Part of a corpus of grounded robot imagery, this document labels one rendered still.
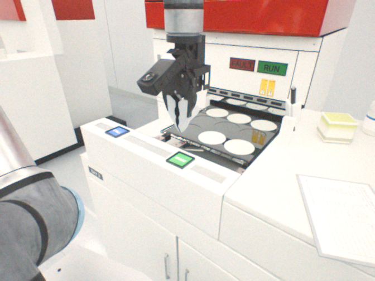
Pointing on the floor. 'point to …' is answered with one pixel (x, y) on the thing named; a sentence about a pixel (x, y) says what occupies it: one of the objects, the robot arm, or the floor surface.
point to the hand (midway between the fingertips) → (178, 127)
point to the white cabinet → (161, 237)
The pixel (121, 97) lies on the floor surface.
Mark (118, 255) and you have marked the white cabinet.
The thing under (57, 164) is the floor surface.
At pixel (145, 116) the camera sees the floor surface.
